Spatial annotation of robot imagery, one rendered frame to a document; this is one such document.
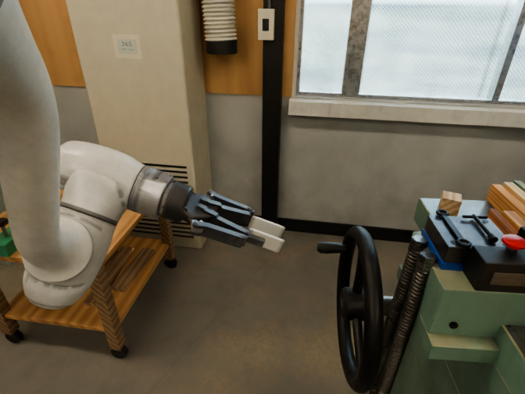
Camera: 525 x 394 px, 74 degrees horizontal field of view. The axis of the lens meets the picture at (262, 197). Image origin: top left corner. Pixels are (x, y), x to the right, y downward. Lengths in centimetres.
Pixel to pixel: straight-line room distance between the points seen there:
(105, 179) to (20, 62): 36
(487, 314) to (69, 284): 63
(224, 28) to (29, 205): 141
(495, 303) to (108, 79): 173
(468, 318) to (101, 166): 62
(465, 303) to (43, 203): 56
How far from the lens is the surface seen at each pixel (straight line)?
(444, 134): 207
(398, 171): 210
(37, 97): 37
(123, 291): 169
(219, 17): 176
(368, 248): 59
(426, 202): 88
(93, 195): 66
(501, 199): 91
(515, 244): 56
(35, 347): 188
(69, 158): 69
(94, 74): 193
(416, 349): 93
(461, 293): 56
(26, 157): 42
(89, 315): 165
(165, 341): 169
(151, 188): 65
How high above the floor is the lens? 130
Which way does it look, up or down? 29 degrees down
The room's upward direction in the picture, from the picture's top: 1 degrees clockwise
